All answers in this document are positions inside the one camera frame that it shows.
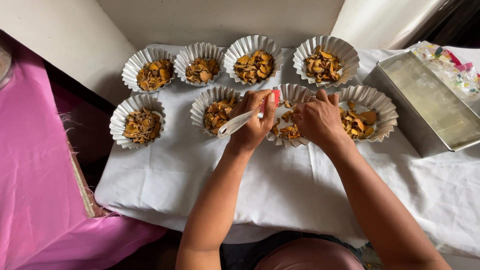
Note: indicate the person's right hand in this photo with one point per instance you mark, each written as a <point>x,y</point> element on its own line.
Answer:
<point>322,120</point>

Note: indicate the person's left hand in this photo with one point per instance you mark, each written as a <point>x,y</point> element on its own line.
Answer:
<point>249,129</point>

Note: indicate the fluted metal tart tin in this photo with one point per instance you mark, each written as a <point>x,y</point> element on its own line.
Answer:
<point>290,92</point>

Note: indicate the white cloth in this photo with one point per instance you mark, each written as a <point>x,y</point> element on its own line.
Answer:
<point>285,187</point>

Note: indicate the rectangular metal baking tray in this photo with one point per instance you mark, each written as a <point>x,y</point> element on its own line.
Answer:
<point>405,131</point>

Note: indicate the heaps of dried turmeric slices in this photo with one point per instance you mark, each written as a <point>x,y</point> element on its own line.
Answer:
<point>153,75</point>

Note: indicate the group of fluted metal moulds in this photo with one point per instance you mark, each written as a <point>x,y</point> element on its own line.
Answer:
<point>131,67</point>

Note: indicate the person's pink garment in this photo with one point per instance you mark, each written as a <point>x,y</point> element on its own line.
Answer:
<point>307,257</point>

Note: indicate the clear plastic bag, colourful print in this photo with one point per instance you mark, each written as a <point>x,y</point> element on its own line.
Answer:
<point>457,78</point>

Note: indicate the pink cloth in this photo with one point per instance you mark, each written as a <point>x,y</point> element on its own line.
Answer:
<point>33,168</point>

